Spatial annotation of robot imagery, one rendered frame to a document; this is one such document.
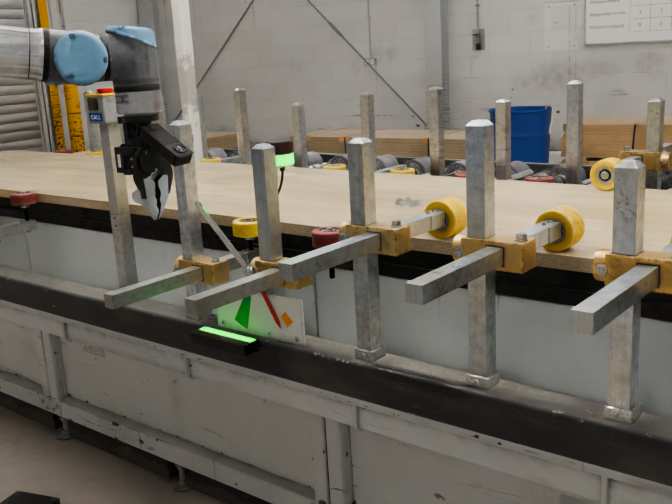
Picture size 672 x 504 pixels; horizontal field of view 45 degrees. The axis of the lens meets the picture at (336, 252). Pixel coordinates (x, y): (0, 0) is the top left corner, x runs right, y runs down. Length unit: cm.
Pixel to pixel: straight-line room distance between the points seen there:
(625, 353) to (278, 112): 946
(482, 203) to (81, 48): 72
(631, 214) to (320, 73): 903
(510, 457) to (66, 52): 104
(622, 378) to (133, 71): 103
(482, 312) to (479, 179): 23
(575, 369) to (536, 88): 741
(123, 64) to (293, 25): 879
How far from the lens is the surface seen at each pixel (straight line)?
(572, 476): 150
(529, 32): 896
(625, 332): 133
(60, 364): 301
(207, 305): 155
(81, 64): 149
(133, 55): 165
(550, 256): 158
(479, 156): 137
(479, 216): 139
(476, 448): 157
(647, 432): 136
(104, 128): 206
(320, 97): 1021
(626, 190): 128
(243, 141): 327
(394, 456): 201
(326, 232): 178
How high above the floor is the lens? 129
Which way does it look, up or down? 14 degrees down
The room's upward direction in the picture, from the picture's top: 3 degrees counter-clockwise
